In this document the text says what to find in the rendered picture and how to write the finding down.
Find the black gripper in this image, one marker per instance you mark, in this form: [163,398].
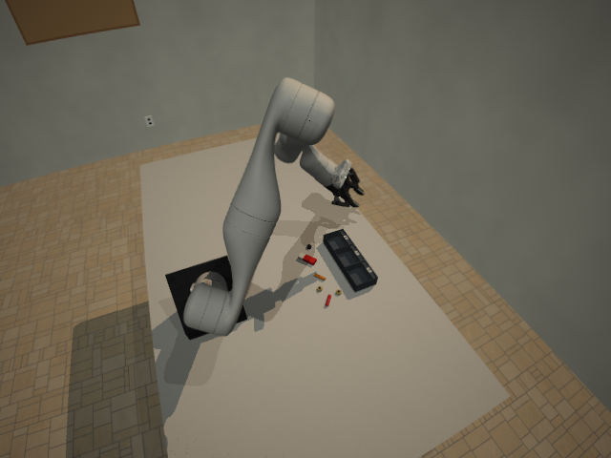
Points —
[343,191]

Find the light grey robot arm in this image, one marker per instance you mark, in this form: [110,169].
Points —
[298,112]

